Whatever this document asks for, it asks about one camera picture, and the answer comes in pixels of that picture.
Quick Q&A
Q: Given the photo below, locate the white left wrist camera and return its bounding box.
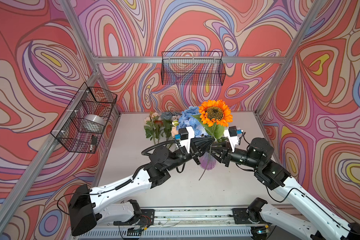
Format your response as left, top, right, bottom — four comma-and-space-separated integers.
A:
175, 127, 195, 153

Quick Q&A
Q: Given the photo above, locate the purple ribbed glass vase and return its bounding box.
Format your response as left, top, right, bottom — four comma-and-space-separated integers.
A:
199, 153, 217, 171

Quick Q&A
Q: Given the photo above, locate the cream peach rose bunch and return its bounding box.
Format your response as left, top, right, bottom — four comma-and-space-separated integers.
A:
144, 112, 181, 144

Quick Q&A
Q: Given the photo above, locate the black wire basket back wall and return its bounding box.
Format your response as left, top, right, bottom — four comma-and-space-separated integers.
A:
161, 50, 227, 86

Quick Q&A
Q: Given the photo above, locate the orange flower green leaves stem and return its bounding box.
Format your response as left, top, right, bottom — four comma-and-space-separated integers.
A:
194, 100, 233, 181

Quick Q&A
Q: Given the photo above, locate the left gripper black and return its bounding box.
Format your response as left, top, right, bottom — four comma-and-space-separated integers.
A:
162, 139, 212, 174

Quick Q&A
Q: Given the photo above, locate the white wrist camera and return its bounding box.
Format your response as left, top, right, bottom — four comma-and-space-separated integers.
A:
175, 127, 195, 153
224, 126, 244, 152

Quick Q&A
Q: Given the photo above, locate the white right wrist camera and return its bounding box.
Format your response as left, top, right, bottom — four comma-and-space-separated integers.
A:
224, 126, 244, 152

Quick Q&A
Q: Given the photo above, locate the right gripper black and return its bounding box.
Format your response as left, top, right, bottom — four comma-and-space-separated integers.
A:
205, 140, 262, 170

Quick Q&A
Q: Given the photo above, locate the blue hydrangea flower stem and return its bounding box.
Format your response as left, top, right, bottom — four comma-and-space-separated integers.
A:
176, 107, 208, 138

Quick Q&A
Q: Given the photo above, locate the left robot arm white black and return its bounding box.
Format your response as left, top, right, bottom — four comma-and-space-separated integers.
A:
68, 137, 215, 236

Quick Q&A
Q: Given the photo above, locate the silver tape roll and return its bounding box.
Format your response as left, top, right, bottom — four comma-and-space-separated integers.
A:
80, 114, 106, 134

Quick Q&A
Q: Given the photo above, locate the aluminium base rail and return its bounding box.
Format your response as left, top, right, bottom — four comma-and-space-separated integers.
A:
77, 206, 262, 240

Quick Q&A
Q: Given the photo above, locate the black wire basket left wall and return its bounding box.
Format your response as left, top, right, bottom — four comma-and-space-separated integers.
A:
51, 83, 118, 154

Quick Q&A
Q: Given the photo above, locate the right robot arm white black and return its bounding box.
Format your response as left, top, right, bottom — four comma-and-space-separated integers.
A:
208, 138, 360, 240

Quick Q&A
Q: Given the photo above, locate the black wire basket wall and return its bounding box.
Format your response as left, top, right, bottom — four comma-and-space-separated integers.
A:
161, 50, 227, 86
51, 83, 118, 154

